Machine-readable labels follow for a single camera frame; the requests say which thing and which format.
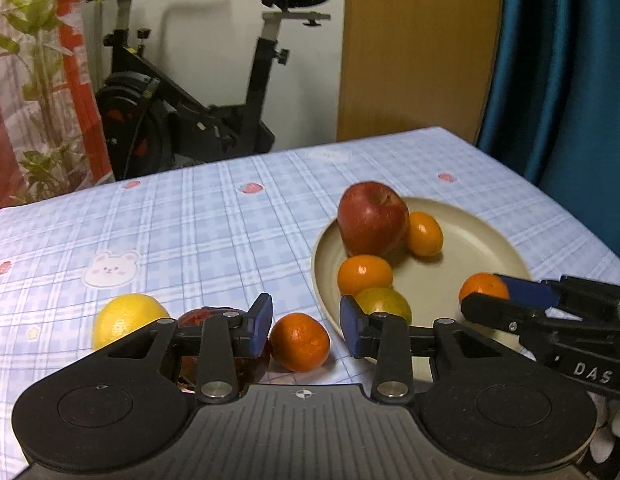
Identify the black exercise bike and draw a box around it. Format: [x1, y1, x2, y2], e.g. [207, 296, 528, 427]
[86, 0, 328, 181]

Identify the orange tangerine on table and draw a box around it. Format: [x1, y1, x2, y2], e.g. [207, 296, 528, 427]
[269, 313, 331, 373]

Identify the wooden cabinet panel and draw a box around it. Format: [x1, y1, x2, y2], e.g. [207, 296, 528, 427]
[337, 0, 502, 143]

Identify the teal curtain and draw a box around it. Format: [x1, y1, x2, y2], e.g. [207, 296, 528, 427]
[478, 0, 620, 258]

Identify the green apple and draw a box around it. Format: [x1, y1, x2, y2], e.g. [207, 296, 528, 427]
[354, 287, 412, 325]

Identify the red apple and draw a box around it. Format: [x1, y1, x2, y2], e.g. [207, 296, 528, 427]
[337, 181, 410, 257]

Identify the blue plaid tablecloth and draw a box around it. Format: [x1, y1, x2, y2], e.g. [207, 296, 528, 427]
[0, 128, 620, 479]

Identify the yellow lemon left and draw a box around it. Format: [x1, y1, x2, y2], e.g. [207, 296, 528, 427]
[92, 294, 170, 350]

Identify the gloved right hand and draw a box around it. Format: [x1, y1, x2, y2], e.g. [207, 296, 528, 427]
[588, 392, 620, 464]

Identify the beige round plate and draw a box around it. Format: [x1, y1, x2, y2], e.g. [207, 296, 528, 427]
[312, 196, 532, 333]

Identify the orange tangerine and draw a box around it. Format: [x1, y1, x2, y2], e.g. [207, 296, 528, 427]
[337, 255, 393, 296]
[407, 211, 444, 258]
[459, 272, 510, 301]
[269, 313, 331, 373]

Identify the dark red plum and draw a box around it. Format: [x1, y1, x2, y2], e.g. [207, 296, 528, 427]
[177, 307, 270, 392]

